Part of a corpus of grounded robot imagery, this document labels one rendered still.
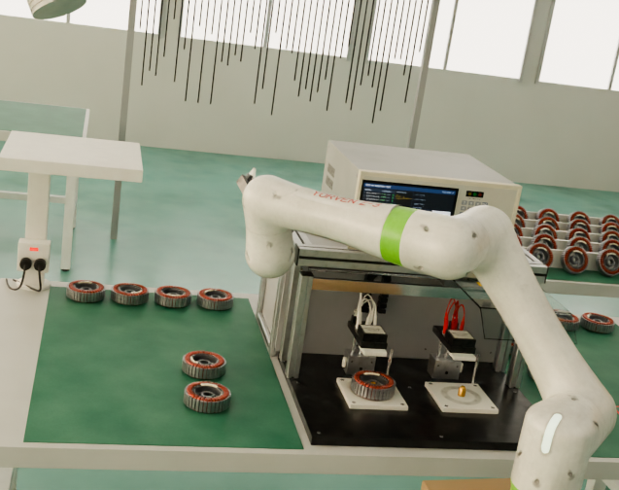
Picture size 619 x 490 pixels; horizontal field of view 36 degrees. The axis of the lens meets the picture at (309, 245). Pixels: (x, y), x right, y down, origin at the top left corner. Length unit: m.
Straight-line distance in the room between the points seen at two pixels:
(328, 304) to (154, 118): 6.19
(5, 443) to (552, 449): 1.11
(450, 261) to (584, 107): 7.97
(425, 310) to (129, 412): 0.89
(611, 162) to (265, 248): 8.11
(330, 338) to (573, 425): 1.00
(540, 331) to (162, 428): 0.87
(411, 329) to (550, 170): 7.10
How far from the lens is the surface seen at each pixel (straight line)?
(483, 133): 9.33
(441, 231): 1.79
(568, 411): 1.84
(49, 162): 2.57
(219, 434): 2.20
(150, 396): 2.34
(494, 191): 2.49
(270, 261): 2.05
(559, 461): 1.81
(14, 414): 2.24
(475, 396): 2.54
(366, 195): 2.39
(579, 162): 9.82
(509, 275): 1.94
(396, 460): 2.24
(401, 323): 2.67
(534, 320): 1.94
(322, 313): 2.59
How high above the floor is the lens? 1.80
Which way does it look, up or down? 17 degrees down
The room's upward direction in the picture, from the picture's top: 8 degrees clockwise
